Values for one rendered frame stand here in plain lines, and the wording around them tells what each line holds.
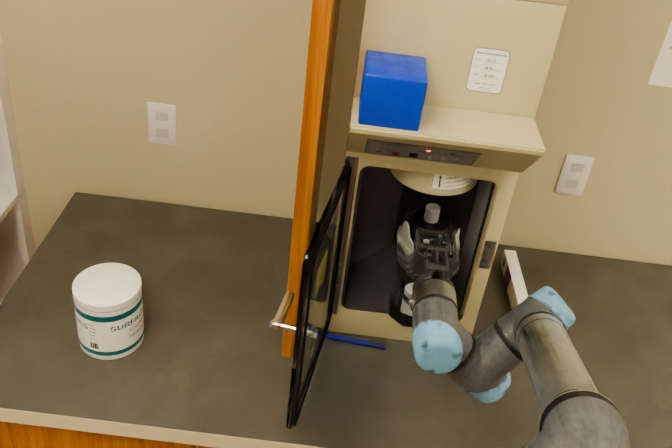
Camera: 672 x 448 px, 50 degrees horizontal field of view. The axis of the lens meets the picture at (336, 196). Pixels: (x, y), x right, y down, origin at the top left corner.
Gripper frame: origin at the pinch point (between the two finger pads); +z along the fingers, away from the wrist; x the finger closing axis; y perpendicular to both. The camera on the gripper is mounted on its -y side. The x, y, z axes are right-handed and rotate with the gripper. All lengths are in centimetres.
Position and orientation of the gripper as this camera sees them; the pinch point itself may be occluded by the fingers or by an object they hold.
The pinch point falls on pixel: (427, 235)
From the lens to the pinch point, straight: 143.2
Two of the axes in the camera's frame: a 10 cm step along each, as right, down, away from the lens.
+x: -9.9, -1.2, 0.0
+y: 1.0, -8.3, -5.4
